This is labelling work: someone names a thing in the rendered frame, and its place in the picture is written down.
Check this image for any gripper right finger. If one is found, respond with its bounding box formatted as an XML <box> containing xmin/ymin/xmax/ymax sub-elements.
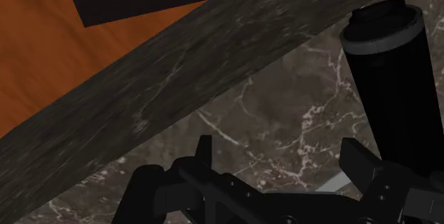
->
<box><xmin>339</xmin><ymin>137</ymin><xmax>444</xmax><ymax>224</ymax></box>

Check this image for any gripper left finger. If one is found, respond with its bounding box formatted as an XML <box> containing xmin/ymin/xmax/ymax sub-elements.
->
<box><xmin>110</xmin><ymin>134</ymin><xmax>270</xmax><ymax>224</ymax></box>

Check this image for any black bottle with grey ring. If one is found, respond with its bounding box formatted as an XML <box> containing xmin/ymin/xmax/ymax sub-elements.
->
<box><xmin>339</xmin><ymin>0</ymin><xmax>444</xmax><ymax>178</ymax></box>

